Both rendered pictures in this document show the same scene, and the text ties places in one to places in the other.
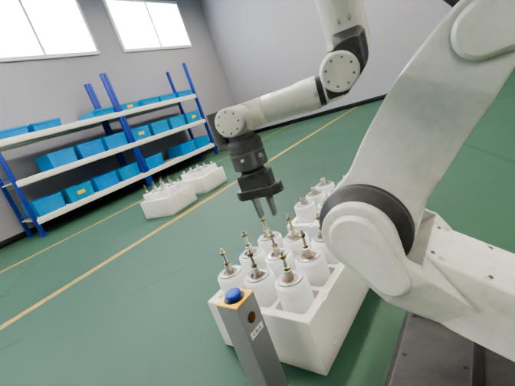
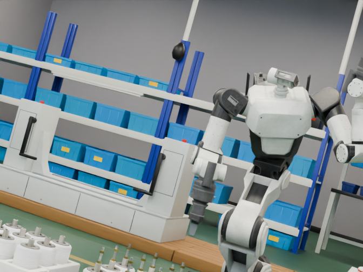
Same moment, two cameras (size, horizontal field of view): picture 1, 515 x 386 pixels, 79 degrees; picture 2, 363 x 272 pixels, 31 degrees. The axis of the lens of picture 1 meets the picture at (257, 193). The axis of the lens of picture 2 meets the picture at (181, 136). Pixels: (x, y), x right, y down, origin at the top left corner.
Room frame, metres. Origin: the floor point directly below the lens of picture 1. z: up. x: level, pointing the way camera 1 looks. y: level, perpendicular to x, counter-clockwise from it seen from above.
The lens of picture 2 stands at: (1.79, 2.28, 0.77)
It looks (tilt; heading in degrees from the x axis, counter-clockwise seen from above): 1 degrees up; 249
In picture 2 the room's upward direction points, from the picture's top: 15 degrees clockwise
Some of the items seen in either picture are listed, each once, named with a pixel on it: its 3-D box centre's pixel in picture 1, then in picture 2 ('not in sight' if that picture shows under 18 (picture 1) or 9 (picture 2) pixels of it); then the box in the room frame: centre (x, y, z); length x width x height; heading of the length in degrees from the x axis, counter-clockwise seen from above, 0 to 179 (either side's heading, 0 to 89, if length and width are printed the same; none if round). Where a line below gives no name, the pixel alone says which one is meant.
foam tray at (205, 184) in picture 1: (203, 181); not in sight; (3.67, 0.56, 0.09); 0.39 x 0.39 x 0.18; 53
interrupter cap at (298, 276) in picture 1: (290, 278); not in sight; (0.78, -0.01, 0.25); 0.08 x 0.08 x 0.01
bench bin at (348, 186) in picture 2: not in sight; (350, 188); (-2.80, -4.08, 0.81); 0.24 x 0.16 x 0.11; 41
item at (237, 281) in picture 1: (239, 295); not in sight; (0.94, 0.17, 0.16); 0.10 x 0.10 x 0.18
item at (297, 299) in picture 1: (299, 305); not in sight; (0.78, -0.01, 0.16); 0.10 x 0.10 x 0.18
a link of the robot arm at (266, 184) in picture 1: (253, 173); (200, 204); (0.78, -0.01, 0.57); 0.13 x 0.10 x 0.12; 66
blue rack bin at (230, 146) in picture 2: not in sight; (222, 145); (-1.27, -4.48, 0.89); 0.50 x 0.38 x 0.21; 50
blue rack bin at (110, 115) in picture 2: not in sight; (117, 117); (-0.21, -5.35, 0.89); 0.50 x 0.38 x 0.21; 50
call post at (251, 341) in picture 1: (254, 348); not in sight; (0.68, 0.14, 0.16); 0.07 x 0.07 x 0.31; 49
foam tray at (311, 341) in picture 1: (291, 294); not in sight; (0.95, 0.00, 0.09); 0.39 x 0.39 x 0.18; 49
